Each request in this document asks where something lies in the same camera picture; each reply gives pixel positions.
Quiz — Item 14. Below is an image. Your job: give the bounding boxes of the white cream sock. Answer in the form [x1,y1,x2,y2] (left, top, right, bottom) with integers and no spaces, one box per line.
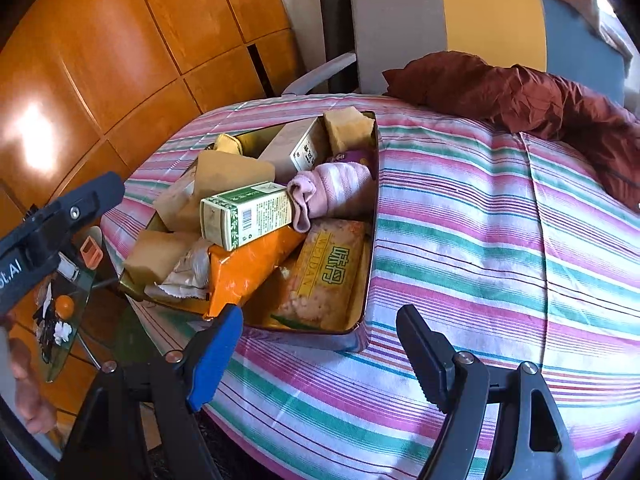
[144,238,210,304]

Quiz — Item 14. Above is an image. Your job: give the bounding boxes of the cracker packet green yellow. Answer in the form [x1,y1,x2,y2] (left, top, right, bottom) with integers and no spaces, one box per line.
[271,219,368,332]

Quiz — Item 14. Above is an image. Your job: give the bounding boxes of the pink sock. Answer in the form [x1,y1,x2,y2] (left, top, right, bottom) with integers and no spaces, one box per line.
[288,162,378,233]

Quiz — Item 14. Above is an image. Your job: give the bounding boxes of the orange snack bag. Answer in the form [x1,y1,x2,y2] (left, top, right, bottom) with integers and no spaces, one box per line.
[205,226,306,318]

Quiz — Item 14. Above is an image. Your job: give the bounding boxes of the yellow sponge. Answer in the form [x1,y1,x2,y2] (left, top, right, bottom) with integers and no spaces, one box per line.
[323,106,374,155]
[124,230,200,286]

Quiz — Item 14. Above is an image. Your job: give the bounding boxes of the yellow patterned sock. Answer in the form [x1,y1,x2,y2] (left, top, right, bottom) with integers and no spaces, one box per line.
[213,133,244,156]

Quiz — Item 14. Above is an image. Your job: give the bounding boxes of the white carton box large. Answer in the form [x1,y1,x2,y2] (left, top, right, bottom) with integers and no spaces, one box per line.
[258,117,331,184]

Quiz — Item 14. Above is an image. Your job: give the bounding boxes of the purple snack pouch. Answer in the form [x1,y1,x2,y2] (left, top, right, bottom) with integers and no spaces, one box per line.
[328,150,374,168]

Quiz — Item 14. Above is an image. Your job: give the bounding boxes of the striped pink green tablecloth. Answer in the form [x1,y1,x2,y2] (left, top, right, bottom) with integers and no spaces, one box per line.
[101,94,639,479]

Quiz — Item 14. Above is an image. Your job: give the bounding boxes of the grey yellow blue chair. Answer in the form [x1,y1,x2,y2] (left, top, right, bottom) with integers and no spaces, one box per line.
[284,0,627,103]

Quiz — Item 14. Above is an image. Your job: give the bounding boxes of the maroon gold storage box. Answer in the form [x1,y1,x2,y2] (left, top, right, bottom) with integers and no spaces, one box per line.
[122,107,378,352]

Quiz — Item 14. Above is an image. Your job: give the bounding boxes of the glass side table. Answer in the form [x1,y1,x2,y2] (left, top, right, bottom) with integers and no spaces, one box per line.
[32,226,104,384]

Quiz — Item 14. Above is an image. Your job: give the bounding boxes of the small green white box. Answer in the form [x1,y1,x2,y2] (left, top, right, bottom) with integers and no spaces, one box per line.
[198,181,293,252]

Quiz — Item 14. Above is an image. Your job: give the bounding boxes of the maroon jacket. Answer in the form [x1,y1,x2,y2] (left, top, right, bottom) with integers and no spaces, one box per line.
[383,51,639,212]

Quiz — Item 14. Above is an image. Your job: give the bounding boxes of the person left hand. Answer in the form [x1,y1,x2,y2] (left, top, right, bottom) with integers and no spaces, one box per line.
[9,337,56,434]

